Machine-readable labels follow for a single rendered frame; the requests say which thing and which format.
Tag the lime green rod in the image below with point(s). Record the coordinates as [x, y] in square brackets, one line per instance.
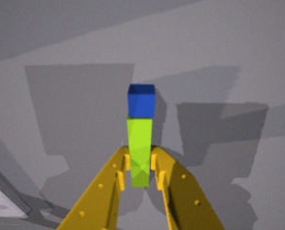
[140, 132]

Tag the small blue cube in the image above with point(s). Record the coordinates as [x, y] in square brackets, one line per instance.
[141, 100]

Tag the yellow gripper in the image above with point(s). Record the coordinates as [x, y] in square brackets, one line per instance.
[186, 205]

